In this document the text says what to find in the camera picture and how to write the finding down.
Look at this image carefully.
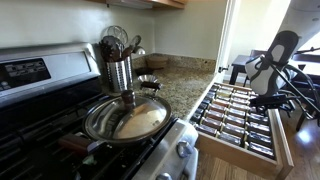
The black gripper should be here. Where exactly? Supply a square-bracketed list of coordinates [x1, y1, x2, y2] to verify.
[249, 94, 290, 110]

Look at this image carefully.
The wooden spice drawer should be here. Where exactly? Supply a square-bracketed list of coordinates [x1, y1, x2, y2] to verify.
[190, 81, 295, 180]

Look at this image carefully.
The silver stove knob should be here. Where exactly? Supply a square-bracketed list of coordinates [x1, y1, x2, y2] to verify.
[156, 172, 173, 180]
[176, 139, 194, 158]

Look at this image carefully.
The stainless steel gas stove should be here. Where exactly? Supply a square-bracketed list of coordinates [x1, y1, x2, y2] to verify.
[0, 41, 201, 180]

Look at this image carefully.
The white door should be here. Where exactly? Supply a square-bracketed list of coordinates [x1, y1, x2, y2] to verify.
[214, 0, 241, 81]

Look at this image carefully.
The wooden bowl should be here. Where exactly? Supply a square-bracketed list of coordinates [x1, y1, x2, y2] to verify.
[145, 54, 168, 70]

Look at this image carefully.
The small black pan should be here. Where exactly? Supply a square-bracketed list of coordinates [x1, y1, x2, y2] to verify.
[137, 74, 163, 92]

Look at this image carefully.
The steel pan lid with knob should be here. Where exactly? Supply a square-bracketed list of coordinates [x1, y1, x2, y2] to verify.
[83, 89, 173, 143]

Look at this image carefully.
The steel ladle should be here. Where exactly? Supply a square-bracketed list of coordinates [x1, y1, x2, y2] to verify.
[132, 45, 147, 56]

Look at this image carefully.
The steel spoon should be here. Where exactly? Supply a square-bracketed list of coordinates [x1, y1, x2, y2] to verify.
[129, 34, 143, 48]

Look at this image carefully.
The wooden spoon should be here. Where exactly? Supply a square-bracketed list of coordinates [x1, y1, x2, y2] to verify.
[120, 44, 135, 62]

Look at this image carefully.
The perforated steel utensil holder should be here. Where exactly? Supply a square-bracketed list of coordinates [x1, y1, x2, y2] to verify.
[105, 56, 134, 94]

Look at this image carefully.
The dark slotted spatula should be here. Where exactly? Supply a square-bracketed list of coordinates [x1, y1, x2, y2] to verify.
[99, 35, 124, 63]

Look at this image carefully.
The wooden wall cabinet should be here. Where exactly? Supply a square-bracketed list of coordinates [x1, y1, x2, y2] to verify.
[86, 0, 188, 10]

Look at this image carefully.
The wire skimmer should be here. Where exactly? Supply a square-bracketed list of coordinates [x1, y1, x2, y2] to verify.
[105, 25, 130, 46]

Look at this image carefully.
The frying pan with brown handle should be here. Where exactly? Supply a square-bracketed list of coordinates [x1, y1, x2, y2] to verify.
[58, 94, 174, 156]

